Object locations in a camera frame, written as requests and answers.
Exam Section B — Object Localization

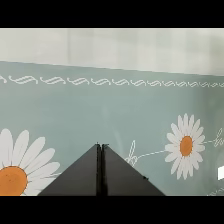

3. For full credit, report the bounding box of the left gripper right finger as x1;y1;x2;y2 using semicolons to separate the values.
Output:
100;143;166;197

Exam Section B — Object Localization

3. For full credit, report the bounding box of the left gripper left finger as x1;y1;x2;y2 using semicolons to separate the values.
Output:
37;143;101;197

